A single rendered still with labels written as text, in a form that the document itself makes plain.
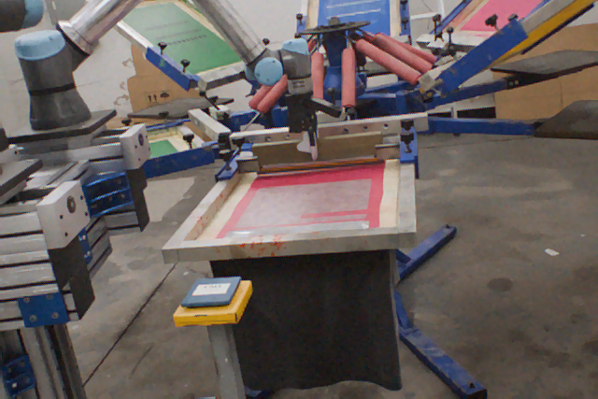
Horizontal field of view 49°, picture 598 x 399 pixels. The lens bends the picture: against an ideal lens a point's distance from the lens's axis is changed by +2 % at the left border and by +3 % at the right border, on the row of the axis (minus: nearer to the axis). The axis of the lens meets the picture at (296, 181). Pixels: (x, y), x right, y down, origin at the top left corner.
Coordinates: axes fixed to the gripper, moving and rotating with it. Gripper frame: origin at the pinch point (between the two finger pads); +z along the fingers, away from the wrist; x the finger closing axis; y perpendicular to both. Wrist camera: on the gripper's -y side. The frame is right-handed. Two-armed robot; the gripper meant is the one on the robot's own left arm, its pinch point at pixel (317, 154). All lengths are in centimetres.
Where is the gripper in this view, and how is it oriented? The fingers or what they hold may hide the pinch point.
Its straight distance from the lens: 197.3
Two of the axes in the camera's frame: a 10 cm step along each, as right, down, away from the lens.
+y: -9.8, 0.9, 2.0
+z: 1.5, 9.4, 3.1
